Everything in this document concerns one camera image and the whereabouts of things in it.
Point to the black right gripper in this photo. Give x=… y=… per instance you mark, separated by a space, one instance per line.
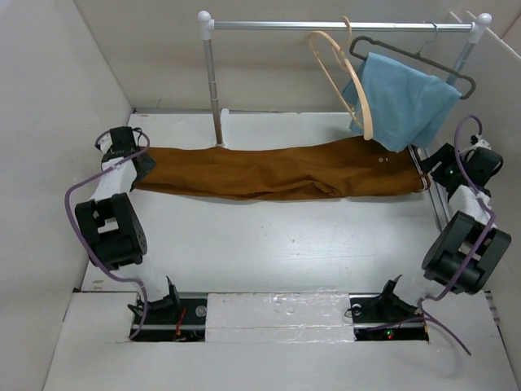
x=446 y=155

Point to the white metal clothes rack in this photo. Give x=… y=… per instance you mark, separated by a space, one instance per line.
x=207 y=25

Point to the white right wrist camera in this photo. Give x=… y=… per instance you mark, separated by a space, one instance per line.
x=477 y=141

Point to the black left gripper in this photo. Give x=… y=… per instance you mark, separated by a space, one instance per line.
x=148 y=165

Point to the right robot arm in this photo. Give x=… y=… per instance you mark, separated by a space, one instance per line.
x=470 y=245

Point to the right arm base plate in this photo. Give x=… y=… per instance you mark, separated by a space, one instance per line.
x=378 y=318

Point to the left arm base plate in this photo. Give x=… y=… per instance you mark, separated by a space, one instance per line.
x=186 y=324

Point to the grey hanger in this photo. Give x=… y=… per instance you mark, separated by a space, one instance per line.
x=452 y=72

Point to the brown trousers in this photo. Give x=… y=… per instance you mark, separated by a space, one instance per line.
x=349 y=167

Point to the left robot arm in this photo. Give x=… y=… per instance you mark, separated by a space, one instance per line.
x=109 y=226

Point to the light blue towel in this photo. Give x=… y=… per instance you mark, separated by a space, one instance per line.
x=407 y=106

